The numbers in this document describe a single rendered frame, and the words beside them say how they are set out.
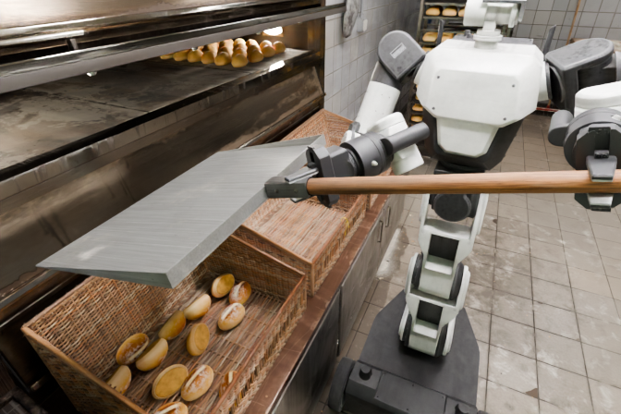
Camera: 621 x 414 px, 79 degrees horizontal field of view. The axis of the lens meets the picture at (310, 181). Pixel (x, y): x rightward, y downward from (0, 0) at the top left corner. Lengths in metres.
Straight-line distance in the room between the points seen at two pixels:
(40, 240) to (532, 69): 1.19
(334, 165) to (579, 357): 1.81
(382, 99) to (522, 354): 1.51
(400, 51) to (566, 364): 1.67
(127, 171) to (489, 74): 0.99
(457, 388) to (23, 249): 1.50
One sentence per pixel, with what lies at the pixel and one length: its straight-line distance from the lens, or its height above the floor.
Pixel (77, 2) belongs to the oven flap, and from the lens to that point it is 1.08.
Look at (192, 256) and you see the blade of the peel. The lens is 0.59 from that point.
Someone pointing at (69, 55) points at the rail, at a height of 1.42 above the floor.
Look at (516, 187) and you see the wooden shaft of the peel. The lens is 0.59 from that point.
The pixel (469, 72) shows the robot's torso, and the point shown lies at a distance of 0.97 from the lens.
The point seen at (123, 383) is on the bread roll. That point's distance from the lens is 1.21.
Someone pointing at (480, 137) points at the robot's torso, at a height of 1.21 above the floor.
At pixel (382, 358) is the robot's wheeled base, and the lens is 1.75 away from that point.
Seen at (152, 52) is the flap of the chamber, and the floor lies 1.40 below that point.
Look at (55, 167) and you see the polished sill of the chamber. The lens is 1.08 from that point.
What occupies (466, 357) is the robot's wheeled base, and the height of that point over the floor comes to 0.17.
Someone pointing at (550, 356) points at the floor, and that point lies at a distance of 2.23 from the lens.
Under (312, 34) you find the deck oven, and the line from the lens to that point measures 2.23.
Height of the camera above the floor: 1.57
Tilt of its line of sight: 29 degrees down
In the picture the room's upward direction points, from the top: straight up
